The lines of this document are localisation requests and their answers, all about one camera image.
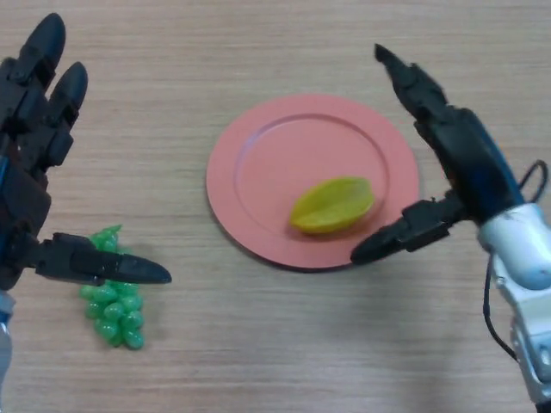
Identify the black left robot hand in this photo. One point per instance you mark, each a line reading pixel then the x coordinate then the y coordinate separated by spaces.
pixel 26 193

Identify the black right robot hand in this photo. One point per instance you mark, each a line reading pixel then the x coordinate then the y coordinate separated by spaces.
pixel 478 163

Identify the yellow starfruit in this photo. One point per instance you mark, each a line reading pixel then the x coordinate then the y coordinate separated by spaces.
pixel 331 206

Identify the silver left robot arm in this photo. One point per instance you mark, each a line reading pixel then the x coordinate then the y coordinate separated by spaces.
pixel 4 344

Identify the pink round plate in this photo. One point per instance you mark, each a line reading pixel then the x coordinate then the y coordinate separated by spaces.
pixel 267 172

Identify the green grape bunch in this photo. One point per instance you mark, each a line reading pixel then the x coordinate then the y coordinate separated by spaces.
pixel 116 318

